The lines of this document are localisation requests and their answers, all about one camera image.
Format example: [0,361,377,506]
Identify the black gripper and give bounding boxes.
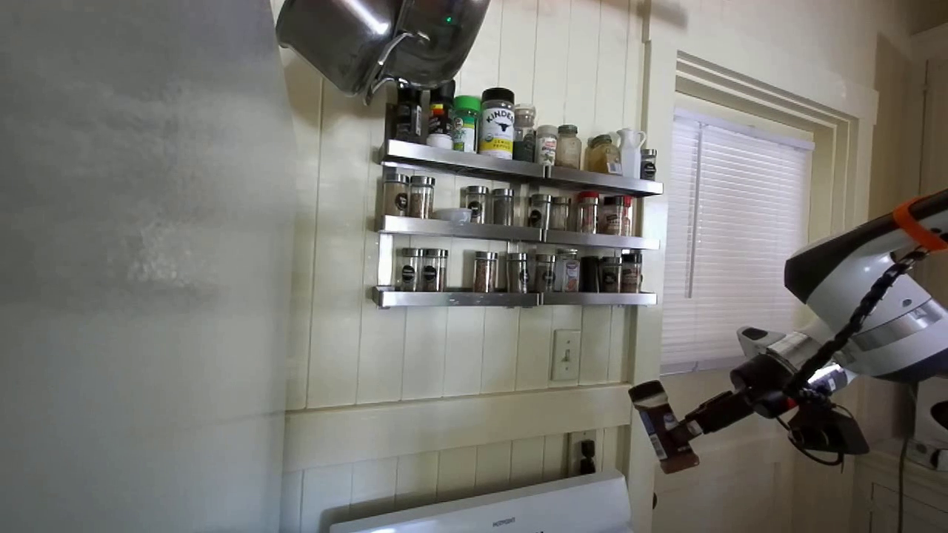
[674,353,816,441]

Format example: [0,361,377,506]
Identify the dark lid spice bottle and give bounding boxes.
[628,383,698,473]

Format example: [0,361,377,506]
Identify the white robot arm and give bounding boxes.
[671,194,948,441]

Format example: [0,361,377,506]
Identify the white stove back panel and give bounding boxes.
[328,473,630,533]

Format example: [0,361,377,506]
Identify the dark jar bottom shelf right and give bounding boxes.
[622,250,643,294]

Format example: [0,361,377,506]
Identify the red lid jar middle shelf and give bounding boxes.
[574,194,600,235]

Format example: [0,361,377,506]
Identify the yellow content jar top shelf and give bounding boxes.
[584,134,618,174]

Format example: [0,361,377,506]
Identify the pale spice jar top shelf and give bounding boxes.
[535,125,559,167]

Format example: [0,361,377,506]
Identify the glass jar bottom shelf left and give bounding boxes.
[394,250,419,291]

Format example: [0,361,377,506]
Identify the glass jar shelf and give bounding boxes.
[394,250,419,291]
[405,174,434,219]

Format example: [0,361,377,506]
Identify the metal three-tier spice rack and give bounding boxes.
[371,140,661,308]

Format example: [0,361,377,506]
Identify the large yellow label spice jar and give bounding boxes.
[480,87,514,161]

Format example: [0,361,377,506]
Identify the glass jar middle shelf left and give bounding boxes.
[405,174,434,219]

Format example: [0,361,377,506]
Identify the green lid spice bottle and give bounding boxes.
[454,96,480,154]

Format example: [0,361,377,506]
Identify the dark bottle top shelf left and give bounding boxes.
[387,87,422,142]

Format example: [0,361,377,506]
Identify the white window blinds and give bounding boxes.
[661,115,811,365]

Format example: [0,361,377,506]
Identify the stainless steel pot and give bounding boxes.
[276,0,489,96]

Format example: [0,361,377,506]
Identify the wall power outlet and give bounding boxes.
[566,433,597,473]

